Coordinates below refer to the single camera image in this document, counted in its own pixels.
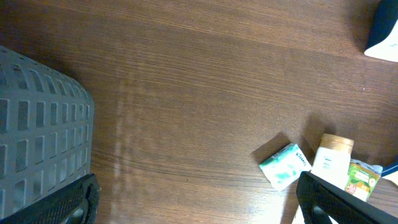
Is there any white yellow snack bag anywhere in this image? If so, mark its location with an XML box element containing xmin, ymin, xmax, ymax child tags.
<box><xmin>381</xmin><ymin>161</ymin><xmax>398</xmax><ymax>186</ymax></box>

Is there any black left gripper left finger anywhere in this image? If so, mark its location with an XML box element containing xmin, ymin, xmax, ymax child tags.
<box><xmin>1</xmin><ymin>174</ymin><xmax>101</xmax><ymax>224</ymax></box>

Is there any teal white tissue pack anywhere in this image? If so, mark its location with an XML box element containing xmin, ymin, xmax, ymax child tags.
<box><xmin>259</xmin><ymin>143</ymin><xmax>312</xmax><ymax>191</ymax></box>

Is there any dark grey plastic basket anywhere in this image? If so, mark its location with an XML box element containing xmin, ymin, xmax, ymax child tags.
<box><xmin>1</xmin><ymin>47</ymin><xmax>95</xmax><ymax>219</ymax></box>

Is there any green snack pouch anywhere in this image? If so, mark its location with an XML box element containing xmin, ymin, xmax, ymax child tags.
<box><xmin>344</xmin><ymin>159</ymin><xmax>383</xmax><ymax>202</ymax></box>

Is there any white tube with tan cap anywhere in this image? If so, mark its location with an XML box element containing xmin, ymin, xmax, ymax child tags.
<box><xmin>310</xmin><ymin>134</ymin><xmax>354</xmax><ymax>190</ymax></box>

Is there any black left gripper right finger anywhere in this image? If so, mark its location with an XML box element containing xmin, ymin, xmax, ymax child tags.
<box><xmin>296</xmin><ymin>172</ymin><xmax>397</xmax><ymax>224</ymax></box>

